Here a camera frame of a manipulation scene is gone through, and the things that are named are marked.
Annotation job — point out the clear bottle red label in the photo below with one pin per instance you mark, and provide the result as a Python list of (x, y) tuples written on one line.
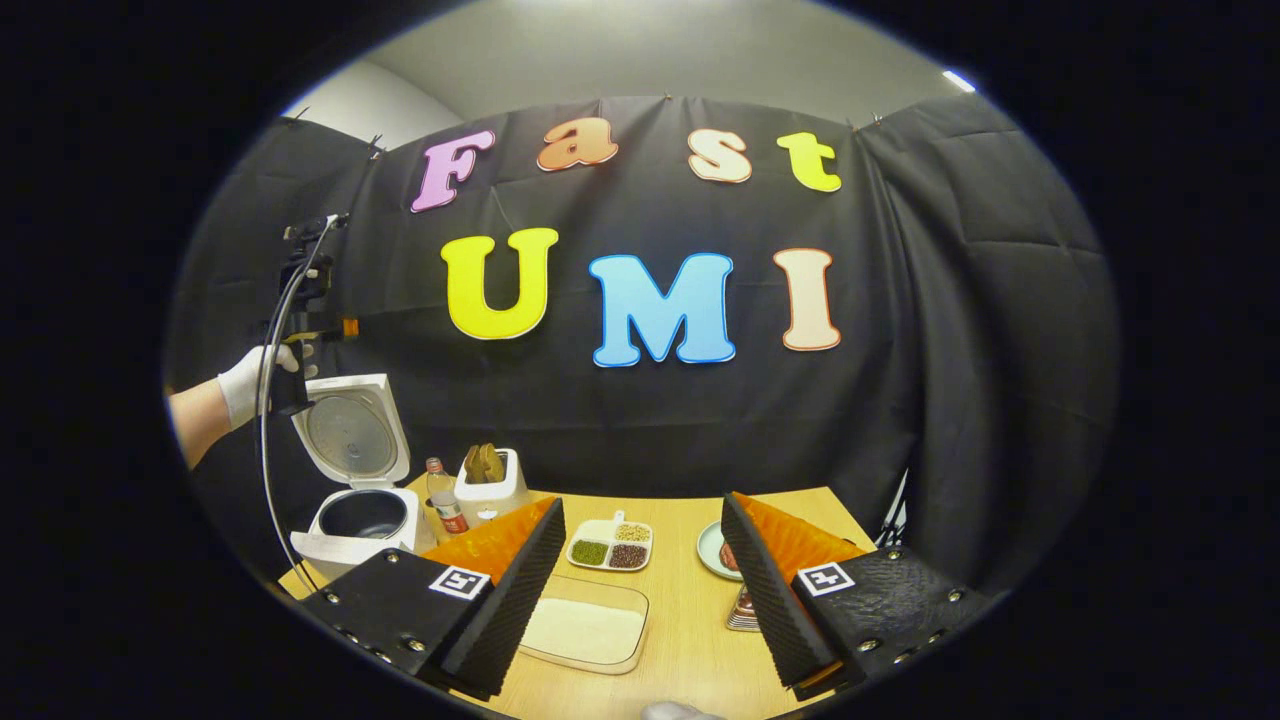
[(446, 505)]

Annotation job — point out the toasted bread slice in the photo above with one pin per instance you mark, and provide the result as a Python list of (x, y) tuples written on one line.
[(494, 463), (473, 465)]

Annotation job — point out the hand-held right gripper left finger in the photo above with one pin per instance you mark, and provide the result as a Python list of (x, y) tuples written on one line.
[(510, 610)]

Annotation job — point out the small ceiling light panel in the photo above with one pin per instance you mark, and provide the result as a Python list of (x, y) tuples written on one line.
[(958, 81)]

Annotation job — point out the white rice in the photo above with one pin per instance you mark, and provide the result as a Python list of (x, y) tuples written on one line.
[(585, 630)]

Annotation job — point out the pale green plate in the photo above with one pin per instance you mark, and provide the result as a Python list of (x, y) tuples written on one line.
[(708, 550)]

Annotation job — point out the clear plastic tray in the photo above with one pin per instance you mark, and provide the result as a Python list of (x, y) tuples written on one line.
[(590, 668)]

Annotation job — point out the white rice cooker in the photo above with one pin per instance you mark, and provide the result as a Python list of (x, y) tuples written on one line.
[(350, 440)]

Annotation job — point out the brown meat slice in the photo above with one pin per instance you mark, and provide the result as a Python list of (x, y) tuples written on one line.
[(730, 557)]

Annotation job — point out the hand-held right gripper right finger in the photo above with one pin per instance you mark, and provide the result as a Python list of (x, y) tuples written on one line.
[(785, 610)]

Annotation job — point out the black backdrop cloth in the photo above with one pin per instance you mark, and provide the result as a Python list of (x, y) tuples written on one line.
[(900, 350)]

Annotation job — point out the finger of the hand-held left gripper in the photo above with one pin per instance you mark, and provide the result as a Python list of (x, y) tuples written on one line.
[(350, 327)]

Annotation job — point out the white toaster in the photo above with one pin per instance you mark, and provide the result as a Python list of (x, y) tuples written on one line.
[(492, 500)]

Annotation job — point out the white divided bean dish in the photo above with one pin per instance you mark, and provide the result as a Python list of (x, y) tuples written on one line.
[(610, 540)]

